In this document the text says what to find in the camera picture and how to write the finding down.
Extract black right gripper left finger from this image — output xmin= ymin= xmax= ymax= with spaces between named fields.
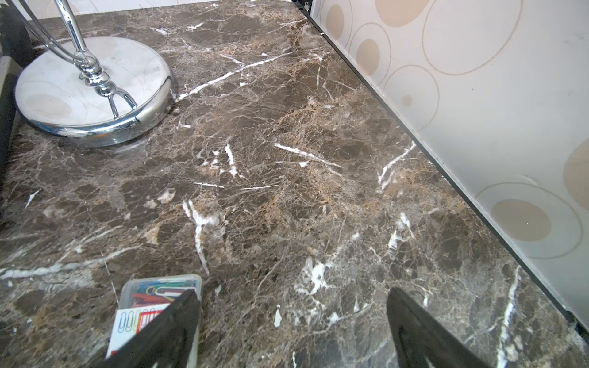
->
xmin=96 ymin=290 xmax=201 ymax=367

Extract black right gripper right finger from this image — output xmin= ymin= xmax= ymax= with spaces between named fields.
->
xmin=387 ymin=288 xmax=489 ymax=367

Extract chrome hook stand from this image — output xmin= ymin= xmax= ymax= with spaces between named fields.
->
xmin=8 ymin=1 xmax=177 ymax=147

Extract metal tongs black tips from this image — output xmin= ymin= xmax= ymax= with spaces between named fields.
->
xmin=1 ymin=4 xmax=34 ymax=179

